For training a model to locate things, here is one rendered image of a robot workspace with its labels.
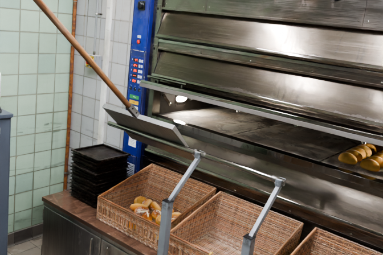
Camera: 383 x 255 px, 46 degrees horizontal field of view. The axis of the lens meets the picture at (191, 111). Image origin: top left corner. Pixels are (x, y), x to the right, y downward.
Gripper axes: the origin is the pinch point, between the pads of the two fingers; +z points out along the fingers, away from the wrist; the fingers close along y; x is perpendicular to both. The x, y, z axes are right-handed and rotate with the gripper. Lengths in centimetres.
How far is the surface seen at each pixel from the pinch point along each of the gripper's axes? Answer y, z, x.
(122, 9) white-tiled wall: -73, -68, -100
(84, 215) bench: 57, -33, -145
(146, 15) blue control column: -70, -42, -99
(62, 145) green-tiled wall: 16, -120, -171
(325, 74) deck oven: -57, 85, -112
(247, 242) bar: 36, 87, -113
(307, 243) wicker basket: 15, 96, -159
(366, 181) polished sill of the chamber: -21, 115, -142
